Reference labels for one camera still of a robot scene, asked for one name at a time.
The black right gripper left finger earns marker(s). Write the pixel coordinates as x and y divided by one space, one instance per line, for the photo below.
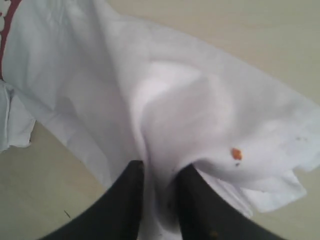
114 216

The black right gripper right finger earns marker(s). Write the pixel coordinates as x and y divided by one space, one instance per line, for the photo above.
204 215

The white t-shirt red lettering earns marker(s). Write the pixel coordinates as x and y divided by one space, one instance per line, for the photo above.
115 89

